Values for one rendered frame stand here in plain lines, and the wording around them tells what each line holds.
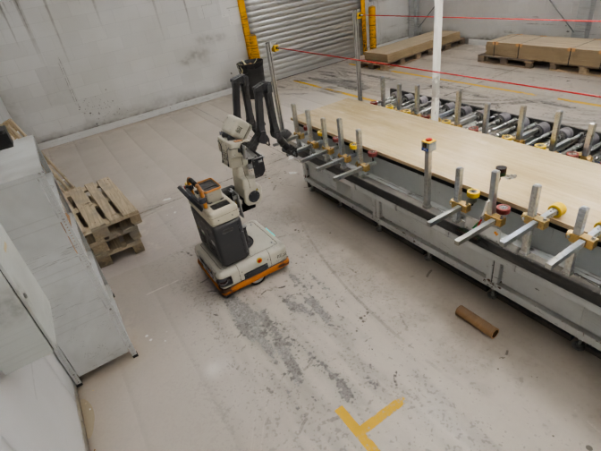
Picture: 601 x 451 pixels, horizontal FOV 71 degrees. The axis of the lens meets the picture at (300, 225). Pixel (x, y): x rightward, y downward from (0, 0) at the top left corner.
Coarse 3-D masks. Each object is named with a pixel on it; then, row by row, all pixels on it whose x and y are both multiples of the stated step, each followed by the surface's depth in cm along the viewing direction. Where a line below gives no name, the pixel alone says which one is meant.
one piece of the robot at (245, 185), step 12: (228, 144) 322; (240, 144) 322; (228, 156) 328; (240, 156) 326; (240, 168) 339; (240, 180) 345; (252, 180) 344; (240, 192) 354; (252, 192) 349; (252, 204) 354
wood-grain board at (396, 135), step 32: (320, 128) 416; (352, 128) 403; (384, 128) 392; (416, 128) 381; (448, 128) 371; (416, 160) 326; (448, 160) 319; (480, 160) 312; (512, 160) 305; (544, 160) 298; (576, 160) 292; (480, 192) 276; (512, 192) 269; (544, 192) 264; (576, 192) 259
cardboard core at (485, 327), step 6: (462, 306) 303; (456, 312) 303; (462, 312) 299; (468, 312) 297; (462, 318) 300; (468, 318) 296; (474, 318) 293; (480, 318) 292; (474, 324) 292; (480, 324) 288; (486, 324) 286; (480, 330) 289; (486, 330) 285; (492, 330) 282; (498, 330) 284; (492, 336) 285
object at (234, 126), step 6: (228, 120) 327; (234, 120) 320; (240, 120) 319; (222, 126) 332; (228, 126) 324; (234, 126) 319; (240, 126) 320; (246, 126) 323; (228, 132) 323; (234, 132) 320; (240, 132) 322; (246, 132) 326; (240, 138) 325; (246, 138) 327
